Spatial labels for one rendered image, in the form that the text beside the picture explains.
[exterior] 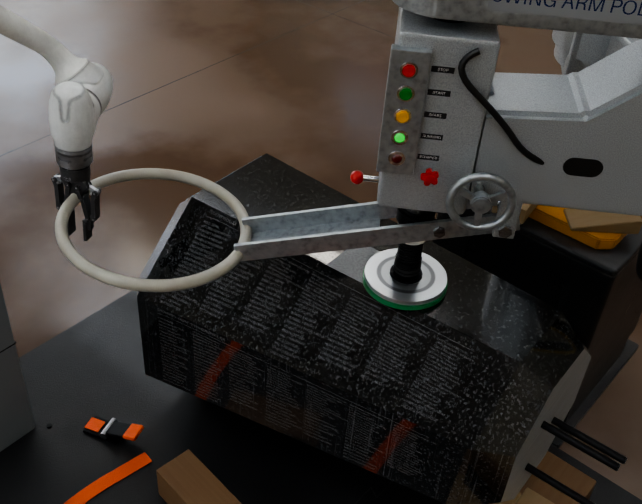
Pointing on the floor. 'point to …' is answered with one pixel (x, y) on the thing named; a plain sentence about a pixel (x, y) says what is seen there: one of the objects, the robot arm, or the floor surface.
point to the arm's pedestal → (1, 370)
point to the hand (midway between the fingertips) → (79, 225)
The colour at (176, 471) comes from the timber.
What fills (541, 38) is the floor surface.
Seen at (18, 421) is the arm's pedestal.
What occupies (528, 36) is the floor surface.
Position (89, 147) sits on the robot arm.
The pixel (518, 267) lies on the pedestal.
